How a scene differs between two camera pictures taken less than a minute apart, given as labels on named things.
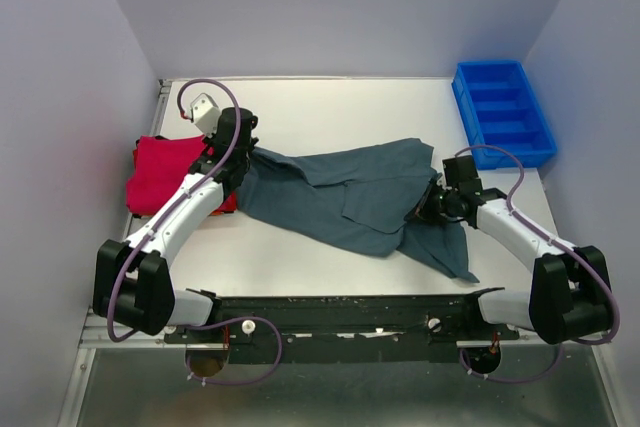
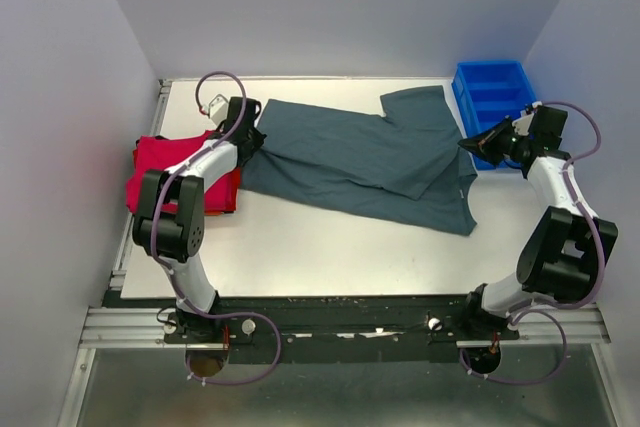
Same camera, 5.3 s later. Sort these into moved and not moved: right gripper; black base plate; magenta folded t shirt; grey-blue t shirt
Moved: grey-blue t shirt; right gripper
Not moved: magenta folded t shirt; black base plate
